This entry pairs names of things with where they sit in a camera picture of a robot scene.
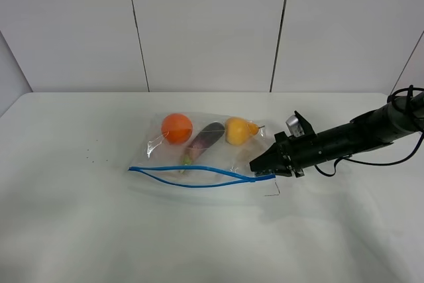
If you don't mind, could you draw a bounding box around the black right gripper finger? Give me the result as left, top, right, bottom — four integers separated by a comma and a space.
249, 143, 287, 171
255, 169, 292, 177

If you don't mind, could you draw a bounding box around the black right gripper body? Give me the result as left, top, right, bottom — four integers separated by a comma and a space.
274, 132, 319, 178

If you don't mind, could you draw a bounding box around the clear zip bag blue zipper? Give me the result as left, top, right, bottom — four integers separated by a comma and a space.
129, 113, 275, 188

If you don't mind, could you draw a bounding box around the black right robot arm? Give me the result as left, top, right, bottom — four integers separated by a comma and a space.
250, 85, 423, 177

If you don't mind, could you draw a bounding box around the yellow pear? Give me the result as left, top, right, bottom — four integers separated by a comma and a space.
225, 117, 264, 146

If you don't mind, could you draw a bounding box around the purple eggplant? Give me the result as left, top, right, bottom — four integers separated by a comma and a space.
181, 122, 225, 166

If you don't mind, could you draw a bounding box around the orange fruit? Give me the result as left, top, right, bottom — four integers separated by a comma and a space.
161, 113, 193, 144

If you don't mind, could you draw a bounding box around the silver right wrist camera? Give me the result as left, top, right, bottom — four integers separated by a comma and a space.
286, 115, 304, 137

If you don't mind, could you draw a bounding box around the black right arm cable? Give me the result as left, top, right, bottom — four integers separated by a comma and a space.
314, 84, 424, 177

